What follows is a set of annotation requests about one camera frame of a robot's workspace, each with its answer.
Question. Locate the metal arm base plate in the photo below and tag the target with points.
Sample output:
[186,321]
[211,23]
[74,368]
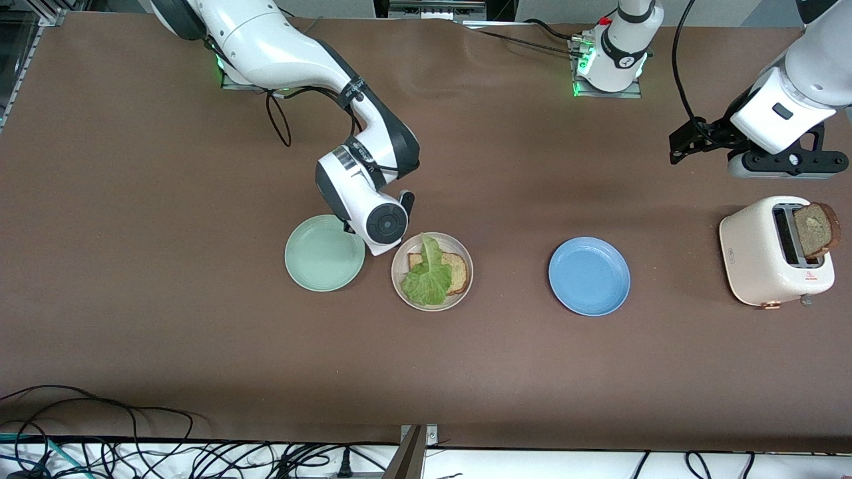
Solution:
[233,83]
[612,95]

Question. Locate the grey metal camera bracket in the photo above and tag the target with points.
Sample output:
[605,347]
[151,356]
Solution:
[407,459]

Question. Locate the brown bread slice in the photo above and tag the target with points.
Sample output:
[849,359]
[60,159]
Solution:
[815,229]
[459,273]

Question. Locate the blue plate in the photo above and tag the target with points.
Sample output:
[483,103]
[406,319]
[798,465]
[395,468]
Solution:
[589,276]

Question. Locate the cream white toaster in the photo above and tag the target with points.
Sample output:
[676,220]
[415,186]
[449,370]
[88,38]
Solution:
[752,253]

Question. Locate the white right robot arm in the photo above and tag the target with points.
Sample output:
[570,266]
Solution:
[266,40]

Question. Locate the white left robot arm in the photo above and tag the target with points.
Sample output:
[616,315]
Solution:
[626,40]

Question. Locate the mint green plate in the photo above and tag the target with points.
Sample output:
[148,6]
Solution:
[319,259]

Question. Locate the dark glass panel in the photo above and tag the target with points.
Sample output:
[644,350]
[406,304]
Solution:
[16,60]

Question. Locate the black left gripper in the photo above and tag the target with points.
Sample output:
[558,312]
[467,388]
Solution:
[717,133]

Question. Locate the black power plug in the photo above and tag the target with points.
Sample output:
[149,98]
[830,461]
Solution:
[344,468]

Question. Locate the aluminium frame profile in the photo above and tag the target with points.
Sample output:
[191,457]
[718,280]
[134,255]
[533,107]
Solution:
[54,16]

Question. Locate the dark equipment box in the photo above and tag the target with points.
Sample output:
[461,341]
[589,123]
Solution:
[432,8]

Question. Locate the beige plate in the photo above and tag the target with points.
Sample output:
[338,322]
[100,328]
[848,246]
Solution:
[411,245]

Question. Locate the green lettuce leaf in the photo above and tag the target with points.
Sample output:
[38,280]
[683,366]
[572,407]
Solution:
[429,279]

